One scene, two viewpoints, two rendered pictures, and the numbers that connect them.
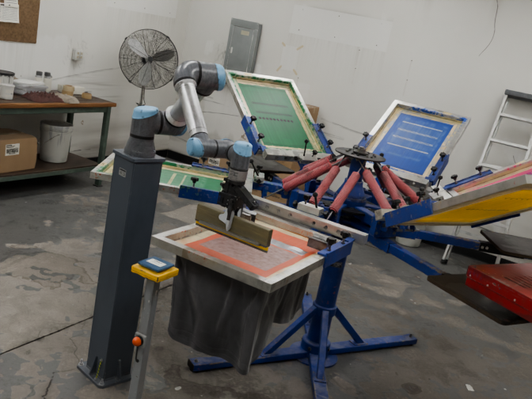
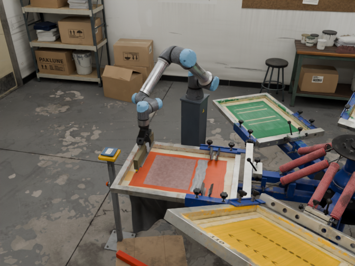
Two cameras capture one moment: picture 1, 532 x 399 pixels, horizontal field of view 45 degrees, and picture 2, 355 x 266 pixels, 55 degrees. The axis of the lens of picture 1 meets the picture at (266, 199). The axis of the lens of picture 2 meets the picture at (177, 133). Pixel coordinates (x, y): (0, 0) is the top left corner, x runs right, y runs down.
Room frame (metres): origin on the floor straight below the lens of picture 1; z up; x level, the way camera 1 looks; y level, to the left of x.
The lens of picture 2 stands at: (2.23, -1.81, 2.41)
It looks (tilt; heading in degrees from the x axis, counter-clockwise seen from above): 31 degrees down; 75
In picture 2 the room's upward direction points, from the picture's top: straight up
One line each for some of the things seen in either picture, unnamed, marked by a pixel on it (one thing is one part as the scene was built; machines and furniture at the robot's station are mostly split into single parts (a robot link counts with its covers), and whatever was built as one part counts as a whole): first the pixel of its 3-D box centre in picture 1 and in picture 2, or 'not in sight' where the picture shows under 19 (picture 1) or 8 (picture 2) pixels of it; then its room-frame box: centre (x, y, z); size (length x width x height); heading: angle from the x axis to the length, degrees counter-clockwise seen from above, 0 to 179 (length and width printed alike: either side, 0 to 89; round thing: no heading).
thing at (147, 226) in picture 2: (281, 310); (165, 215); (2.58, -0.16, 0.74); 0.46 x 0.04 x 0.42; 153
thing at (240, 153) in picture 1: (241, 155); (143, 110); (2.52, 0.13, 1.39); 0.09 x 0.08 x 0.11; 34
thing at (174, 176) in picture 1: (198, 167); (270, 115); (3.62, 0.42, 1.05); 1.08 x 0.61 x 0.23; 93
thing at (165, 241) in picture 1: (257, 243); (180, 170); (2.73, 0.00, 0.97); 0.79 x 0.58 x 0.04; 153
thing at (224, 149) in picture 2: not in sight; (220, 151); (3.07, 0.14, 0.98); 0.30 x 0.05 x 0.07; 153
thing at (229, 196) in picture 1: (232, 193); (144, 131); (2.52, 0.14, 1.23); 0.09 x 0.08 x 0.12; 63
